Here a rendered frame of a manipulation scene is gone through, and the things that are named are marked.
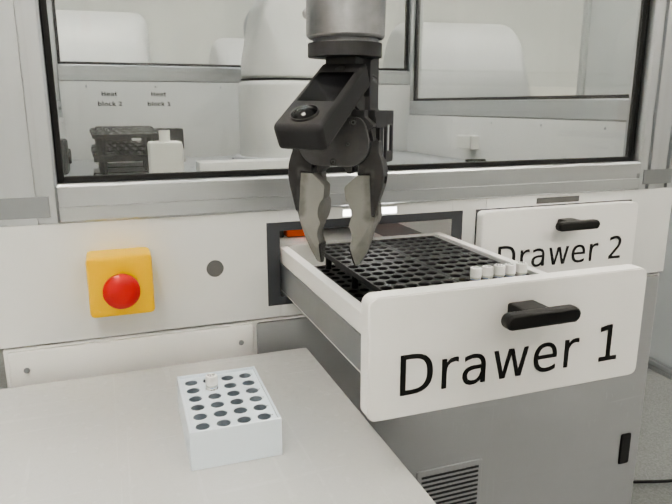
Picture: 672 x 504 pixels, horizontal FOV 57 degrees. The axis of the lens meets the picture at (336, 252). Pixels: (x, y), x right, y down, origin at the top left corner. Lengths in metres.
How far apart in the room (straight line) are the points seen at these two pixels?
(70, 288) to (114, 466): 0.26
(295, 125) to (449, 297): 0.19
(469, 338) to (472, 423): 0.51
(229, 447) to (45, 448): 0.18
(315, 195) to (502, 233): 0.40
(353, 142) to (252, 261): 0.29
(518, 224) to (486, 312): 0.42
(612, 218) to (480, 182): 0.24
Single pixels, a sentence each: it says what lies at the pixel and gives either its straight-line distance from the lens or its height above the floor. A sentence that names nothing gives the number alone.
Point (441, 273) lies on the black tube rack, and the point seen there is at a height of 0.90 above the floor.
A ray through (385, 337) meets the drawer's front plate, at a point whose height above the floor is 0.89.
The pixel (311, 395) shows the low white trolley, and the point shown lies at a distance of 0.72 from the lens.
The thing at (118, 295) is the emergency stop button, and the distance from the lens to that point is 0.73.
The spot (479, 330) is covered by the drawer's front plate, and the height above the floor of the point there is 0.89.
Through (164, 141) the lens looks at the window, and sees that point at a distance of 0.79.
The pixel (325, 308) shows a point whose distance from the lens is 0.66.
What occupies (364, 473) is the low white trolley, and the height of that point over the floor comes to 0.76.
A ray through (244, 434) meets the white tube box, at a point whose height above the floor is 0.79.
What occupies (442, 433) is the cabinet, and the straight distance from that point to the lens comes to 1.03.
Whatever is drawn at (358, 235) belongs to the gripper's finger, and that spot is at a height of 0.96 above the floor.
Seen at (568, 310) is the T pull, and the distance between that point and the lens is 0.56.
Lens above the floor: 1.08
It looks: 13 degrees down
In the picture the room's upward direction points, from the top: straight up
